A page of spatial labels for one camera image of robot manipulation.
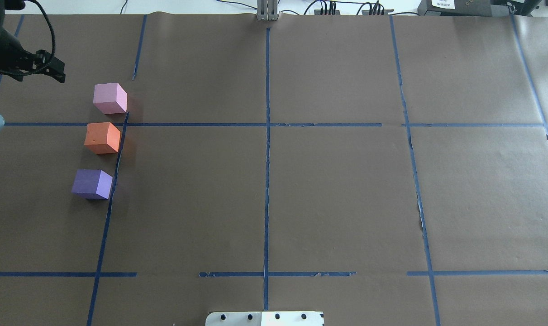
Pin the pink foam cube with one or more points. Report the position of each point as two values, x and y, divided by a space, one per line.
110 98

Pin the aluminium frame post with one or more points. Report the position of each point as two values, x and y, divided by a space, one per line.
267 10

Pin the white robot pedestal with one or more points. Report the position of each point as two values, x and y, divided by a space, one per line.
266 318

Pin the black computer box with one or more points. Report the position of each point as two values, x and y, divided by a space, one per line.
478 8

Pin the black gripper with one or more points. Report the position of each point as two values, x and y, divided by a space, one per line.
10 50

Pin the purple foam cube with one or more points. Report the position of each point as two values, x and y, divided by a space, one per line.
92 184

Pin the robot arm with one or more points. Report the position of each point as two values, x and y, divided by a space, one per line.
17 5

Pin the orange foam cube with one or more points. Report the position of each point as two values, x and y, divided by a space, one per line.
102 138

